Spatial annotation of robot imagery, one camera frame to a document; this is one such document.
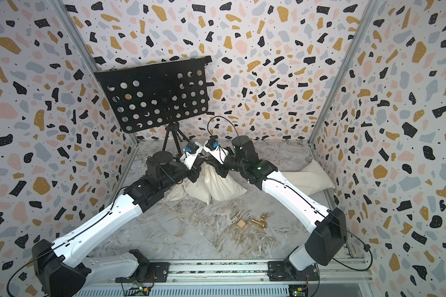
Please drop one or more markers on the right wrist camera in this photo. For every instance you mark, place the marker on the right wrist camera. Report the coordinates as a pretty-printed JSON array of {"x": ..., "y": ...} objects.
[{"x": 215, "y": 153}]

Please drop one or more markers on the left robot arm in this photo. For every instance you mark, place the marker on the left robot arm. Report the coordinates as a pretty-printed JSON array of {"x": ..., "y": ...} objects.
[{"x": 64, "y": 267}]

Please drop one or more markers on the black perforated music stand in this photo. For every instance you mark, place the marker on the black perforated music stand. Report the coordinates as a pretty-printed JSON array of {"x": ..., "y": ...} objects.
[{"x": 156, "y": 95}]

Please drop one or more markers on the small wooden cube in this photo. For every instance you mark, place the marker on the small wooden cube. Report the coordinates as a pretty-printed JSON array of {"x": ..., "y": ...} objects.
[{"x": 241, "y": 223}]

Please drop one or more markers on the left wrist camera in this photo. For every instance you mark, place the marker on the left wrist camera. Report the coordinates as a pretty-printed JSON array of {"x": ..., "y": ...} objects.
[{"x": 190, "y": 154}]

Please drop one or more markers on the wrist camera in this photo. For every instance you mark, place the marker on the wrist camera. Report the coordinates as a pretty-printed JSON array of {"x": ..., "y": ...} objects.
[
  {"x": 215, "y": 153},
  {"x": 190, "y": 154}
]

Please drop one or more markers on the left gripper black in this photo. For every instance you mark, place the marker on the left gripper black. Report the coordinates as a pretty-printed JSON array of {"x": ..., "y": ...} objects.
[{"x": 194, "y": 171}]

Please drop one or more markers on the cream soil bag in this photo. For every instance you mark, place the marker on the cream soil bag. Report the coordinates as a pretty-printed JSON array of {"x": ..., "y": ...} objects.
[
  {"x": 221, "y": 189},
  {"x": 197, "y": 190},
  {"x": 311, "y": 179}
]

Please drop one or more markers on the circuit board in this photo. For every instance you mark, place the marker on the circuit board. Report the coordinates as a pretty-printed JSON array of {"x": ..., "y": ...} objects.
[
  {"x": 139, "y": 292},
  {"x": 298, "y": 291}
]

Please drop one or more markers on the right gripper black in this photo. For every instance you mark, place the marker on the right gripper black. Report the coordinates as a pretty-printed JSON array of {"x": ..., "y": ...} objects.
[{"x": 219, "y": 167}]

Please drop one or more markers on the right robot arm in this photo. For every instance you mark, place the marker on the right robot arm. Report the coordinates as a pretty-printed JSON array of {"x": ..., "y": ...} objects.
[{"x": 326, "y": 228}]

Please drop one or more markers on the left circuit board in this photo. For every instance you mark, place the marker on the left circuit board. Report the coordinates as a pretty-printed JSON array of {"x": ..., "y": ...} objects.
[{"x": 139, "y": 292}]

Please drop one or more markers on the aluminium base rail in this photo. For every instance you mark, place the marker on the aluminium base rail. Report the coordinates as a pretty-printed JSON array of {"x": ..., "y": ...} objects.
[{"x": 244, "y": 278}]

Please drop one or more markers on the right circuit board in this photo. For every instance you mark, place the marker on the right circuit board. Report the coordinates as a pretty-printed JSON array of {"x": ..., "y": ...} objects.
[{"x": 298, "y": 291}]

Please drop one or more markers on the brass fitting rear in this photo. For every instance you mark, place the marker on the brass fitting rear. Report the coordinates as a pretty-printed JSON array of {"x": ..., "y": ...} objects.
[{"x": 262, "y": 224}]

